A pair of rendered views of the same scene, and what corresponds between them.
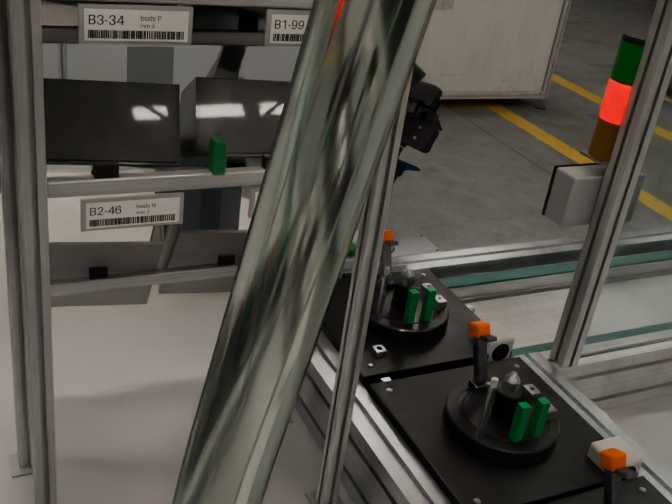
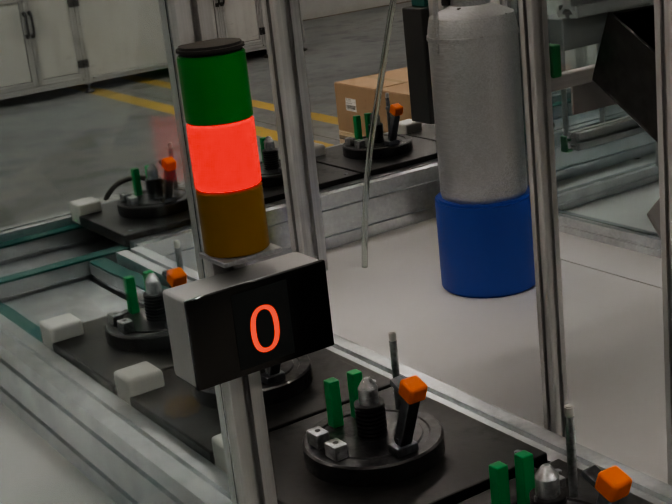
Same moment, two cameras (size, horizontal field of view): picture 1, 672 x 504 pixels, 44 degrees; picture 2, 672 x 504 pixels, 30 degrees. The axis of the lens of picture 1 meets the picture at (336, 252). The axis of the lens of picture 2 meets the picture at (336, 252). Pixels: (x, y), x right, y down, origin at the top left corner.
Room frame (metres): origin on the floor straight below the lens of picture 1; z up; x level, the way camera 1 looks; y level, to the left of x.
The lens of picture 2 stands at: (1.95, -0.29, 1.53)
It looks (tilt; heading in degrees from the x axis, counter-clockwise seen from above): 17 degrees down; 178
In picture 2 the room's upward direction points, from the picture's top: 6 degrees counter-clockwise
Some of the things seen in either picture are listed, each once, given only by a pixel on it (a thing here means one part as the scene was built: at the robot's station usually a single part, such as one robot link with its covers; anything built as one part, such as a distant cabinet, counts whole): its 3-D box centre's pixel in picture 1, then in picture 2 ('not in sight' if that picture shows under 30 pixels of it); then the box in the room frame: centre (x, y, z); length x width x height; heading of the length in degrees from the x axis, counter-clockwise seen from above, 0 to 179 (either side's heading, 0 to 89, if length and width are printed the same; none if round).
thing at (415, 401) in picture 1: (507, 398); (369, 413); (0.82, -0.23, 1.01); 0.24 x 0.24 x 0.13; 29
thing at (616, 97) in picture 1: (624, 101); (224, 152); (1.03, -0.33, 1.33); 0.05 x 0.05 x 0.05
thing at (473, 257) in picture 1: (486, 276); not in sight; (1.31, -0.27, 0.91); 0.89 x 0.06 x 0.11; 119
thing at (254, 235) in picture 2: (612, 138); (233, 217); (1.03, -0.33, 1.28); 0.05 x 0.05 x 0.05
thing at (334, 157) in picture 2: not in sight; (375, 130); (-0.50, -0.08, 1.01); 0.24 x 0.24 x 0.13; 29
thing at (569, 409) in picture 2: (382, 294); (571, 451); (0.99, -0.07, 1.03); 0.01 x 0.01 x 0.08
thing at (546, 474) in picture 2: (407, 275); (546, 479); (1.04, -0.11, 1.04); 0.02 x 0.02 x 0.03
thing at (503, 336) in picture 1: (491, 343); not in sight; (1.01, -0.24, 0.97); 0.05 x 0.05 x 0.04; 29
